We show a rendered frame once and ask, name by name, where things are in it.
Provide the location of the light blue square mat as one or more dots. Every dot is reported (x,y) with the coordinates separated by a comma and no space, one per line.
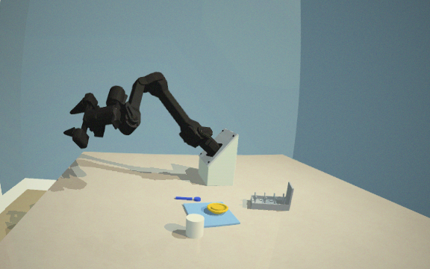
(211,219)

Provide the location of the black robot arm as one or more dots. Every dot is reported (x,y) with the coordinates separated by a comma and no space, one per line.
(126,116)

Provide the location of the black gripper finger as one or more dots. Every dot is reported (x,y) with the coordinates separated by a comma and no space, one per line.
(79,108)
(69,132)

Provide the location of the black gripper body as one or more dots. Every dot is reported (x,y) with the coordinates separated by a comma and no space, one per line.
(90,119)

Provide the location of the yellow plate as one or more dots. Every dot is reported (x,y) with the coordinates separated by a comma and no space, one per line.
(217,208)

